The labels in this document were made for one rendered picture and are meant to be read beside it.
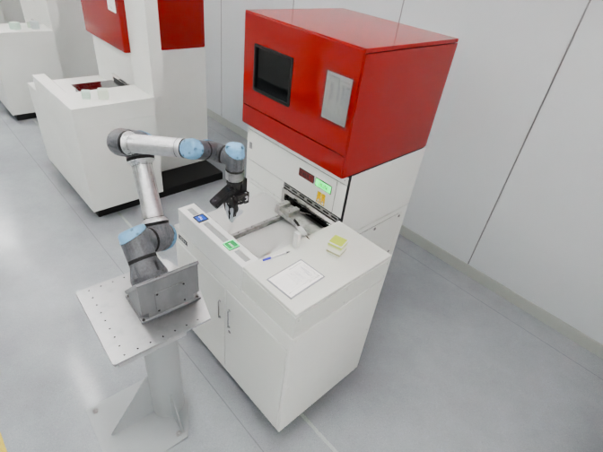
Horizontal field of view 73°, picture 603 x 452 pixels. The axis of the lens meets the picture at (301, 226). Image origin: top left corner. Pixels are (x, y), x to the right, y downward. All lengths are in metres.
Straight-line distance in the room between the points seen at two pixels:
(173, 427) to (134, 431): 0.19
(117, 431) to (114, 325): 0.81
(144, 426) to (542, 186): 2.84
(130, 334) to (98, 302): 0.24
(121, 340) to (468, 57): 2.75
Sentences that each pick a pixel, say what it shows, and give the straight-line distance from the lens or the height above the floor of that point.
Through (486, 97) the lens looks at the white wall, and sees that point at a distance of 3.22.
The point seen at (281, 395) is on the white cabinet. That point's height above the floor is 0.39.
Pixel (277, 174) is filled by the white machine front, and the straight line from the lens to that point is 2.42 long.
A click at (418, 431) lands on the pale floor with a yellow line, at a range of 2.60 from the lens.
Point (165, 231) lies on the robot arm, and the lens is 1.86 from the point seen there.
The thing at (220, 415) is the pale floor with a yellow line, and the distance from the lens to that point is 2.47.
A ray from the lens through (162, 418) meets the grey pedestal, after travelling 2.48.
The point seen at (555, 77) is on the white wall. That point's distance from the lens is 3.06.
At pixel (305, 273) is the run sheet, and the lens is 1.78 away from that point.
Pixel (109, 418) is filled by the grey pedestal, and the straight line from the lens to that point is 2.54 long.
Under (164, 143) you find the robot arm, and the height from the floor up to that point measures 1.46.
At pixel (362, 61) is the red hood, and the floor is 1.77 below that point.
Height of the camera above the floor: 2.16
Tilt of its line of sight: 36 degrees down
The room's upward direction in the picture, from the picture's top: 8 degrees clockwise
